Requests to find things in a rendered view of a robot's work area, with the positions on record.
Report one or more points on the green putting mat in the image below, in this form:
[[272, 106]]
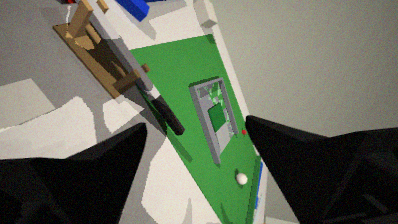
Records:
[[174, 67]]

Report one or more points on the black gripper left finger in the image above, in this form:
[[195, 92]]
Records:
[[90, 187]]

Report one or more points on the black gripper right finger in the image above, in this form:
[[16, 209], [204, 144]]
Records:
[[313, 170]]

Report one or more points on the white golf ball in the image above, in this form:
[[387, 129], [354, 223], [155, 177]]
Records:
[[241, 179]]

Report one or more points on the beige rectangular block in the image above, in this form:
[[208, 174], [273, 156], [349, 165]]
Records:
[[205, 13]]

